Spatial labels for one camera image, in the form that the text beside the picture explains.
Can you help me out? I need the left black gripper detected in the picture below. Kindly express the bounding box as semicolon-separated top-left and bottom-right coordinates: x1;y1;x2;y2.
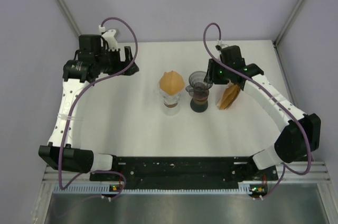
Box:
94;46;138;76

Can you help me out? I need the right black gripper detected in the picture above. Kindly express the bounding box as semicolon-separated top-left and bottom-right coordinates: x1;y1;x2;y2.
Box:
204;59;232;85

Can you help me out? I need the grey plastic dripper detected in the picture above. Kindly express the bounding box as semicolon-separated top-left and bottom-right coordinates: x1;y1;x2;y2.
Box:
185;71;213;97

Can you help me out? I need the red-topped dark flask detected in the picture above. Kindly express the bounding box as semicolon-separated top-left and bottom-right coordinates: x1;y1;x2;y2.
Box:
190;90;209;113

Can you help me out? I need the single brown coffee filter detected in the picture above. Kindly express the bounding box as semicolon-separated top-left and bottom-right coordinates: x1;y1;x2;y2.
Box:
159;71;185;96

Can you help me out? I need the clear glass dripper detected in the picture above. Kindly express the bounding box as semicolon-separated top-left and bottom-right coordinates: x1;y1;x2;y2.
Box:
158;88;181;105

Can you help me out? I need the glass beaker with brown band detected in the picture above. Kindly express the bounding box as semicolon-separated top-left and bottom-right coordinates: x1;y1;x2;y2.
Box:
161;102;180;116

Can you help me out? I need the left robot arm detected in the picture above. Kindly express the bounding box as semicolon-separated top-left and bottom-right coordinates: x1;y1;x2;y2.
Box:
39;29;139;180

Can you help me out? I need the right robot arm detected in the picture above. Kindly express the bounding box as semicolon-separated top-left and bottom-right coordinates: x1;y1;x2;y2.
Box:
204;44;321;180

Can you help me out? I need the brown coffee filter stack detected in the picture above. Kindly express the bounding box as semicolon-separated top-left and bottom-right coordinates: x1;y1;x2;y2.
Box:
217;83;241;110

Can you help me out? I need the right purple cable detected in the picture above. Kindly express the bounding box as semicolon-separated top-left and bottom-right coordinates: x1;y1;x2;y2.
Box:
203;22;313;199

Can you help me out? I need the purple cable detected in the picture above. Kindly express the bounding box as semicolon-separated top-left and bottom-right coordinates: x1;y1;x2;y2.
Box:
58;17;139;200
203;22;313;199

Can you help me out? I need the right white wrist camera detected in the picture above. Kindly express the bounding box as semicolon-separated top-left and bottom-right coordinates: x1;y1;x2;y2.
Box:
215;40;229;51

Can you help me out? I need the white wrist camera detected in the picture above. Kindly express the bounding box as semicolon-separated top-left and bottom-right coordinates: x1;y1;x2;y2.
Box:
99;25;119;51
215;40;229;51

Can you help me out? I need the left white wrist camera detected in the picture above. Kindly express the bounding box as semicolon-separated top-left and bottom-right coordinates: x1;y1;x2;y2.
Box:
99;25;119;51

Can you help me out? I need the right aluminium frame post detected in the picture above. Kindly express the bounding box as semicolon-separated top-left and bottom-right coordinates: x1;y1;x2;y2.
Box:
273;0;324;48

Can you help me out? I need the aluminium frame post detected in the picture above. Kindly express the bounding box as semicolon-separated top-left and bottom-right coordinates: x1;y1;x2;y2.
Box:
273;0;324;48
54;0;82;43

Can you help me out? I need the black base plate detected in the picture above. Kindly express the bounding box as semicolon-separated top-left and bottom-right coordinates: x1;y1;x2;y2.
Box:
90;157;278;190

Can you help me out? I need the white slotted cable duct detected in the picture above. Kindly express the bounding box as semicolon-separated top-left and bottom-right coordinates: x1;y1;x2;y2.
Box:
53;181;267;195

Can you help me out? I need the left aluminium frame post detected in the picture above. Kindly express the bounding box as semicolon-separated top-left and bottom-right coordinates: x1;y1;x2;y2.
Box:
54;0;82;43

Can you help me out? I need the aluminium front rail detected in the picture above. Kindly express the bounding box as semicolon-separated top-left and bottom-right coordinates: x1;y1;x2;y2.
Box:
42;161;331;182

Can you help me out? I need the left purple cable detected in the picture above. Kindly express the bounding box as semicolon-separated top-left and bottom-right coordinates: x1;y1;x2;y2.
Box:
58;17;139;200

